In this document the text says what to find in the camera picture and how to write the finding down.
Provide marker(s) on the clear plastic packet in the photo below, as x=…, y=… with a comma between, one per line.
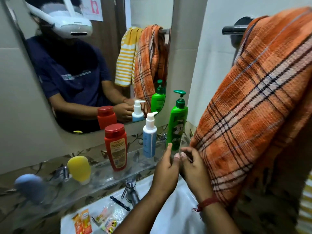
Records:
x=114, y=212

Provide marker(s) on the grey silicone squeeze bottle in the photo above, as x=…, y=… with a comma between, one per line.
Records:
x=30, y=188

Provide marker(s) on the person's left hand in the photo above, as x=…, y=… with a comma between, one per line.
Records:
x=165, y=170

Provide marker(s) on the orange plaid towel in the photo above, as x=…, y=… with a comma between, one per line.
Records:
x=256, y=107

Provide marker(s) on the blue white pump bottle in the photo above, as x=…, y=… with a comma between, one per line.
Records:
x=149, y=141

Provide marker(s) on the person's left forearm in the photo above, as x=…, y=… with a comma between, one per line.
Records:
x=139, y=214

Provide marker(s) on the red bottle with yellow label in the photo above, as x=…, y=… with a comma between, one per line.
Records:
x=116, y=148

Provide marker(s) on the yellow silicone squeeze bottle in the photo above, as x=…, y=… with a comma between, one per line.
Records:
x=79, y=169

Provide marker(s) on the yellow striped towel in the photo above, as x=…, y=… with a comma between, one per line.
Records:
x=306, y=207

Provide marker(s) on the chrome shelf bracket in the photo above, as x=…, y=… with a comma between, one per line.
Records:
x=163, y=138
x=63, y=173

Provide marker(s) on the black comb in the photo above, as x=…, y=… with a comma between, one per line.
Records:
x=120, y=203

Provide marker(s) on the basin faucet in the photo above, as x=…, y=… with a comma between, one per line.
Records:
x=131, y=192

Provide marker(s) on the white wash basin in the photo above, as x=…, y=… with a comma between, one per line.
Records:
x=175, y=216

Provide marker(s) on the person's right hand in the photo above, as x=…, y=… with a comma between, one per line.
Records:
x=195, y=175

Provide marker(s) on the rounded wall mirror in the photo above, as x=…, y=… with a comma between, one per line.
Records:
x=97, y=58

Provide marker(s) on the person's right forearm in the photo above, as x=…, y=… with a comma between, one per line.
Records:
x=219, y=221

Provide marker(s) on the clear glass shelf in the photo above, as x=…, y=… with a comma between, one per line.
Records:
x=102, y=177

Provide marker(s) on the green pump bottle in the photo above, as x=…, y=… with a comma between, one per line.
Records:
x=178, y=124

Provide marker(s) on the black towel bar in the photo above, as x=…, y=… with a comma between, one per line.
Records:
x=234, y=29

